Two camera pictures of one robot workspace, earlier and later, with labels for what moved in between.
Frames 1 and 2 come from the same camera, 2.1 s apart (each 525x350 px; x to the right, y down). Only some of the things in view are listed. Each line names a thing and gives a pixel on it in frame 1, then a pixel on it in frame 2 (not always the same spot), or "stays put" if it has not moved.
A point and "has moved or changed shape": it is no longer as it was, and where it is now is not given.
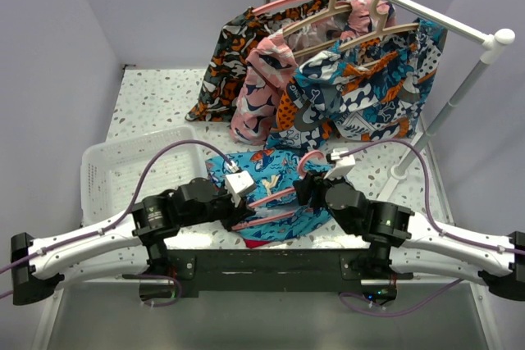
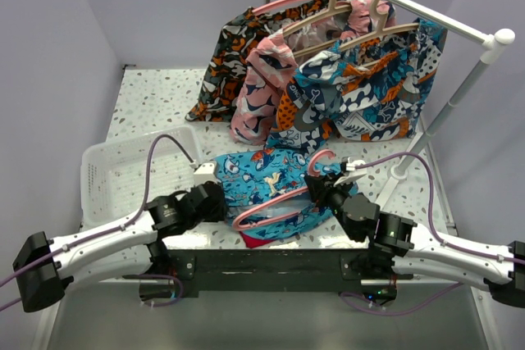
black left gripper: (236, 215) -> (219, 213)
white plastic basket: (110, 170) stays put
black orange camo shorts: (217, 100) stays put
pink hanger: (299, 170) has moved or changed shape
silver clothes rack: (491, 39) stays put
